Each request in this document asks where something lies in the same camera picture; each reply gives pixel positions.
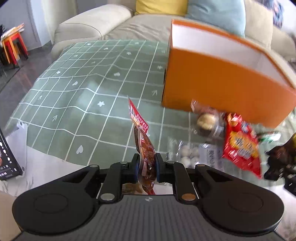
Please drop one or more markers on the yogurt hawthorn ball bag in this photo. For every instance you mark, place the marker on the yogurt hawthorn ball bag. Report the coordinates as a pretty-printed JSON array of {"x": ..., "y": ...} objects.
[{"x": 190, "y": 154}]

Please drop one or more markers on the phone on stand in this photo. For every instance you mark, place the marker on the phone on stand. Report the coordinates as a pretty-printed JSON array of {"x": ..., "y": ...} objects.
[{"x": 9, "y": 167}]

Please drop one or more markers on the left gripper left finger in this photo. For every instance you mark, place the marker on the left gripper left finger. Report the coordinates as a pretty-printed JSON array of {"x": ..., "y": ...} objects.
[{"x": 115, "y": 177}]

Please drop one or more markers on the red orange stacked stools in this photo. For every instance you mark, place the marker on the red orange stacked stools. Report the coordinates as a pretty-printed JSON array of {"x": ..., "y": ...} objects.
[{"x": 14, "y": 47}]

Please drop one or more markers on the black yellow snack bag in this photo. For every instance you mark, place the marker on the black yellow snack bag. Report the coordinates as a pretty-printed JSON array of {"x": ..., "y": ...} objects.
[{"x": 281, "y": 161}]

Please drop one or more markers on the yellow cushion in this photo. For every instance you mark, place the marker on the yellow cushion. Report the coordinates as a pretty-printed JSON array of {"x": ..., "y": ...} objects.
[{"x": 162, "y": 7}]

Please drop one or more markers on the red sunflower seed bag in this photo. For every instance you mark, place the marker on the red sunflower seed bag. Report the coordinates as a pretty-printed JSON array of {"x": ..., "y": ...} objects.
[{"x": 241, "y": 144}]

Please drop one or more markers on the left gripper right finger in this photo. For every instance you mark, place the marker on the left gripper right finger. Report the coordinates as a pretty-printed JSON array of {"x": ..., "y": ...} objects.
[{"x": 176, "y": 174}]

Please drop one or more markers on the red braised meat pack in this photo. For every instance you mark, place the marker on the red braised meat pack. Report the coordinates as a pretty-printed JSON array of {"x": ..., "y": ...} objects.
[{"x": 145, "y": 148}]

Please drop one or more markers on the beige sofa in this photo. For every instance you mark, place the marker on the beige sofa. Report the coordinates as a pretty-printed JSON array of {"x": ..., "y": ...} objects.
[{"x": 118, "y": 20}]

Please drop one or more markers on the blue cushion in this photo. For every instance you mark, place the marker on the blue cushion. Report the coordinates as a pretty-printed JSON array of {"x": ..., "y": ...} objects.
[{"x": 229, "y": 15}]

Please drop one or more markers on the beige cushion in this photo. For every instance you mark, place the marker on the beige cushion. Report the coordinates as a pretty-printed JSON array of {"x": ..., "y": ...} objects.
[{"x": 259, "y": 23}]

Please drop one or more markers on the anime print pillow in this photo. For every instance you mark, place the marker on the anime print pillow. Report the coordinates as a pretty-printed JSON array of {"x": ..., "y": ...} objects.
[{"x": 277, "y": 10}]

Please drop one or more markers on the green sausage stick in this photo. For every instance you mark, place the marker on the green sausage stick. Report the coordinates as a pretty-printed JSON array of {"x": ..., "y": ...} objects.
[{"x": 269, "y": 137}]

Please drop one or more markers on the small round pastry pack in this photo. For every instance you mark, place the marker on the small round pastry pack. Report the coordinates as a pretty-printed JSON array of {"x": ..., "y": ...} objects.
[{"x": 209, "y": 122}]

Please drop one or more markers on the orange cardboard box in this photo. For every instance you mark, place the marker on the orange cardboard box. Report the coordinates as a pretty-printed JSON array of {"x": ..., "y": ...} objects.
[{"x": 228, "y": 73}]

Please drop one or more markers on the green checked tablecloth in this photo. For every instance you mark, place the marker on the green checked tablecloth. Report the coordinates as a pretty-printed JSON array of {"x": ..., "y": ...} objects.
[{"x": 76, "y": 114}]

